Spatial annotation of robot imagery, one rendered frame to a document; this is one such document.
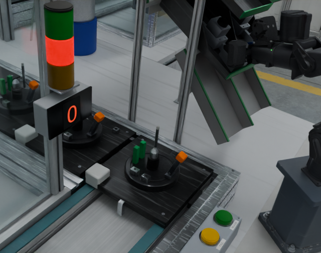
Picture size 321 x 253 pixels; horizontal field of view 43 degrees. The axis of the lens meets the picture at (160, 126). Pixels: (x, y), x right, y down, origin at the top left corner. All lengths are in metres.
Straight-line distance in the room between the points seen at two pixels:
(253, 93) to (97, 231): 0.69
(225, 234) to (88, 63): 1.08
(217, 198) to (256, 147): 0.42
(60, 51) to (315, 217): 0.68
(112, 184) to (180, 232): 0.20
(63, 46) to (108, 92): 0.84
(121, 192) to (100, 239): 0.12
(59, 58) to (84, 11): 1.04
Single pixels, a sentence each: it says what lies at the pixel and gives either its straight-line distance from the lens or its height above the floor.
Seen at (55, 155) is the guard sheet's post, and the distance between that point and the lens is 0.92.
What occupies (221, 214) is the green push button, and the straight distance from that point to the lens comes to 0.97.
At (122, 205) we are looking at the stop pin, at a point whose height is 0.96.
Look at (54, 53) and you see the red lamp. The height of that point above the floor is 1.33.
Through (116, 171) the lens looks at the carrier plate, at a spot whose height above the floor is 0.97.
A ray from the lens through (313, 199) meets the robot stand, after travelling 0.96.
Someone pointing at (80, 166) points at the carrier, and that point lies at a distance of 1.05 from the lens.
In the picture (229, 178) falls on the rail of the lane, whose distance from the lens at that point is 1.09.
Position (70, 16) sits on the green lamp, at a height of 1.40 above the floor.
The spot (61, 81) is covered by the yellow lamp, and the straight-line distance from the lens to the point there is 0.78.
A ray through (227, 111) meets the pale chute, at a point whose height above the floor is 1.04.
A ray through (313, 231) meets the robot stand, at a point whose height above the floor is 0.94.
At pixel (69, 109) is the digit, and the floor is 1.21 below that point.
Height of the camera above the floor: 1.66
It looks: 34 degrees down
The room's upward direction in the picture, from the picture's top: 8 degrees clockwise
